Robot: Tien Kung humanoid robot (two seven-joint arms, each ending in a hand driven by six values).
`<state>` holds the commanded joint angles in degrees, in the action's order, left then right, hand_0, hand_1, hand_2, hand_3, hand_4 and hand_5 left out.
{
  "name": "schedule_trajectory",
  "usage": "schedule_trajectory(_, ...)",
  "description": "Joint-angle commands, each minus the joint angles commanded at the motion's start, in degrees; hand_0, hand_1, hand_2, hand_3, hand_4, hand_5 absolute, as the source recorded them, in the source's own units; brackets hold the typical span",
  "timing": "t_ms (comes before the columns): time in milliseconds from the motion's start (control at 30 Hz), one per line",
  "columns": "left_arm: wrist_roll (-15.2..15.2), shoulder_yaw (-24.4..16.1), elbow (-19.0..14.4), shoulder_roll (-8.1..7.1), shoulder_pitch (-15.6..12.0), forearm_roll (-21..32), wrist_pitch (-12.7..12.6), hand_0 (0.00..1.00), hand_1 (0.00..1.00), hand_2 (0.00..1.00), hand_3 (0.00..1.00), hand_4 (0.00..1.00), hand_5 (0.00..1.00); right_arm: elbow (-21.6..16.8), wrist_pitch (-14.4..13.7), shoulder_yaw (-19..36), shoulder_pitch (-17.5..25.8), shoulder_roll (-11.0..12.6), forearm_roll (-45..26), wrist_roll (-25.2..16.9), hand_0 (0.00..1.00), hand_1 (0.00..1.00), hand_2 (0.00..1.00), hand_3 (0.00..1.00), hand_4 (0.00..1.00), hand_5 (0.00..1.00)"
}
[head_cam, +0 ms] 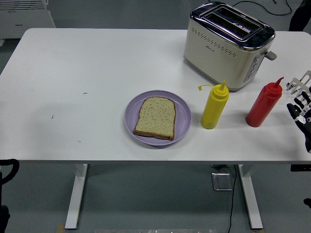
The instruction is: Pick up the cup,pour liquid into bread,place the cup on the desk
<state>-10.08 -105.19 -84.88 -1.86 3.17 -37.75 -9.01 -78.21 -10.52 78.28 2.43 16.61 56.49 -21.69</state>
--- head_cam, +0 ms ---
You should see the black cable under table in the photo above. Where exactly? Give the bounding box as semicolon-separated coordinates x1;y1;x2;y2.
227;165;238;233

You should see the red squeeze bottle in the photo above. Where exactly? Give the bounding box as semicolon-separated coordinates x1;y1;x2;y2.
244;76;284;128

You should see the purple round plate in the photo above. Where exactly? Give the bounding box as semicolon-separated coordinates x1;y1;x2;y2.
124;90;192;147

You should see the cream and chrome toaster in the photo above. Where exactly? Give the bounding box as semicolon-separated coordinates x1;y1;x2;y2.
183;1;277;92

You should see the yellow squeeze bottle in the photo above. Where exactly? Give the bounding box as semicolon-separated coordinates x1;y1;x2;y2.
198;81;230;130

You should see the slice of bread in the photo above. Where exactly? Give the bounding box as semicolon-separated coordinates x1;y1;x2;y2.
133;96;176;141

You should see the white table leg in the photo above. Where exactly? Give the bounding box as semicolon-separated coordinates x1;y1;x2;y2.
237;164;263;230
65;164;88;230

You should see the metal floor socket plate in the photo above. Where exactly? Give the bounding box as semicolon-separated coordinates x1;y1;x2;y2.
211;172;234;192

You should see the white floor appliance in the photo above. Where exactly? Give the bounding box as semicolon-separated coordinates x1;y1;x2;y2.
0;0;56;47

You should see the black desk control panel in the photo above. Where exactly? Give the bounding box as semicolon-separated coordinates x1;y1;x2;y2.
291;164;311;172

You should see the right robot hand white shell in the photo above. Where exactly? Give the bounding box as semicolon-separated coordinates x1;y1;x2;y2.
286;91;311;154

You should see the person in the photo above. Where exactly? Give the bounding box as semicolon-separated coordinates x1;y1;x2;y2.
288;0;311;32

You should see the black cable behind table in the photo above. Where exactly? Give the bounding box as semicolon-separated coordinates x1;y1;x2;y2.
229;0;294;16

